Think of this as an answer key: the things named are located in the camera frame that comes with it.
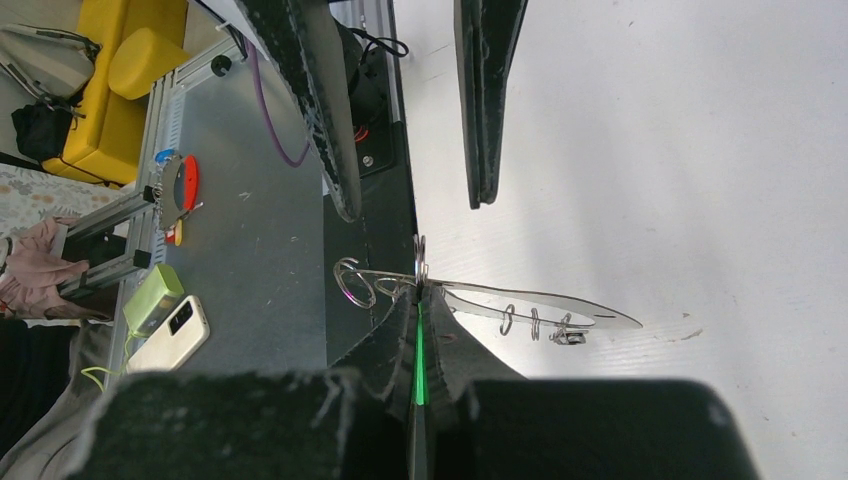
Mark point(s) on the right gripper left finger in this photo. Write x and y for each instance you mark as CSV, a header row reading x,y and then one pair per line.
x,y
385,357

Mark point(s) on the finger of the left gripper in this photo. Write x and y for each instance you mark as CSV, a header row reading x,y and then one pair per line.
x,y
304,45
486,34

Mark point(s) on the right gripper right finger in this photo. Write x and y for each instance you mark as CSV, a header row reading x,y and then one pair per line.
x,y
453,358

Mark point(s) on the key with green tag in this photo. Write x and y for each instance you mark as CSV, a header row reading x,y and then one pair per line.
x,y
420,389

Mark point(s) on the large metal keyring with clips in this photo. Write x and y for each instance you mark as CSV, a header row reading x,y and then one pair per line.
x,y
568,319

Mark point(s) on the yellow chair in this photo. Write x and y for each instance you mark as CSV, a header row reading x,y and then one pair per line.
x,y
140,42

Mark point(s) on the red emergency stop button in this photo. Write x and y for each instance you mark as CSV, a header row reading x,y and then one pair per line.
x,y
177,187

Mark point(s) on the white smartphone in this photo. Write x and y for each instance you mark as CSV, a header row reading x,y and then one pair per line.
x,y
174,341

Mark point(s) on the green box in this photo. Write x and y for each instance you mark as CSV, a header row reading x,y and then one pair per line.
x,y
153,300

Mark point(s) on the pink cloth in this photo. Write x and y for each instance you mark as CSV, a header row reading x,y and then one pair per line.
x,y
31,274

